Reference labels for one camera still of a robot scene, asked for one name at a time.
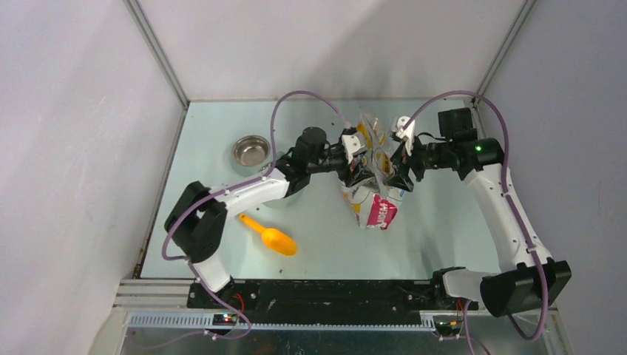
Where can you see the orange plastic scoop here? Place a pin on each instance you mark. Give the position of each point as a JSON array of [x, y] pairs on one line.
[[273, 239]]

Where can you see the aluminium frame post left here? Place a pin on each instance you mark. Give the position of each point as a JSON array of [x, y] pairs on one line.
[[149, 35]]

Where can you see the aluminium frame post right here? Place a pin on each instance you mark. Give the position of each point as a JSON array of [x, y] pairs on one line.
[[507, 43]]

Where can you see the white yellow pet food bag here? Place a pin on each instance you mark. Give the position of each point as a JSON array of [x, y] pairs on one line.
[[375, 204]]

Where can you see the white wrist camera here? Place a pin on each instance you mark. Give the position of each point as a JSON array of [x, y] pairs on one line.
[[403, 130], [354, 143]]

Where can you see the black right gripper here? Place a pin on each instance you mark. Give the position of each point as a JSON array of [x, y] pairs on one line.
[[404, 159]]

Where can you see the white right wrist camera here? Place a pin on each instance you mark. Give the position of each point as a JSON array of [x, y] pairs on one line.
[[403, 130]]

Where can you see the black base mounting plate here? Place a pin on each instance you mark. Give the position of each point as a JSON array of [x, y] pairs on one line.
[[339, 302]]

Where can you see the aluminium frame post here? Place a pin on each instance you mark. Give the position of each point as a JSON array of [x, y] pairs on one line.
[[507, 43], [149, 35]]

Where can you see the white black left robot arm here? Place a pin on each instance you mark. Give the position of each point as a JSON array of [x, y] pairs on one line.
[[197, 221]]

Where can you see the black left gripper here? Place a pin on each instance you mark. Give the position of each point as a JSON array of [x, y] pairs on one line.
[[357, 174]]

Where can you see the grey slotted cable duct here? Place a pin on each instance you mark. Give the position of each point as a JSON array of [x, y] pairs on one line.
[[145, 319]]

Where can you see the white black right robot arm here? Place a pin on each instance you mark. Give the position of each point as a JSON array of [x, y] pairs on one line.
[[529, 277]]

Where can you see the steel bowl in green stand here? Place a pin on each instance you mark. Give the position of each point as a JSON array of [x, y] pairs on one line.
[[283, 202]]

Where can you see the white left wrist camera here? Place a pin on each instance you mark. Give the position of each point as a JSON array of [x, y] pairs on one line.
[[354, 143]]

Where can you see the small steel bowl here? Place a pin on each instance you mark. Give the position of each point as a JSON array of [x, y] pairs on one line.
[[251, 150]]

